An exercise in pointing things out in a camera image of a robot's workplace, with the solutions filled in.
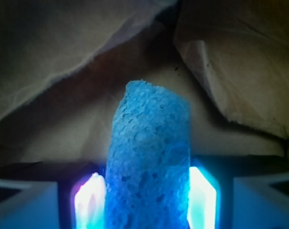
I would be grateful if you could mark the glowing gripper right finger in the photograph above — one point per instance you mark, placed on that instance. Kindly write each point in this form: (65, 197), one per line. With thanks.
(239, 192)

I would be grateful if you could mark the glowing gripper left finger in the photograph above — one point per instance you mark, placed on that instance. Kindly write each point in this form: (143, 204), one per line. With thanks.
(51, 196)

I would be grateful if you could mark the blue sponge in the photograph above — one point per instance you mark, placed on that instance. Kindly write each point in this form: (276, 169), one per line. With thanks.
(147, 169)

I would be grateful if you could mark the brown paper bag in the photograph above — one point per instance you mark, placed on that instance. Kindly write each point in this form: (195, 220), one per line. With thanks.
(64, 65)

